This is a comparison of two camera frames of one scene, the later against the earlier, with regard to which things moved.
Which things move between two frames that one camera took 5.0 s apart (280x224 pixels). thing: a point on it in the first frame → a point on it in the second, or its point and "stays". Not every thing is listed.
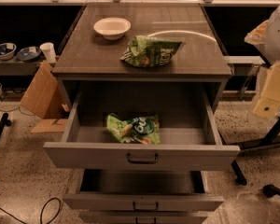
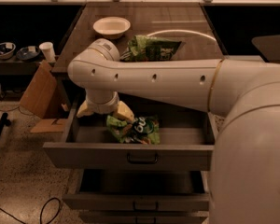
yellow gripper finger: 275,92 → 84,110
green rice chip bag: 142,130 stays
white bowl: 112,28 stays
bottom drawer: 142,217 stays
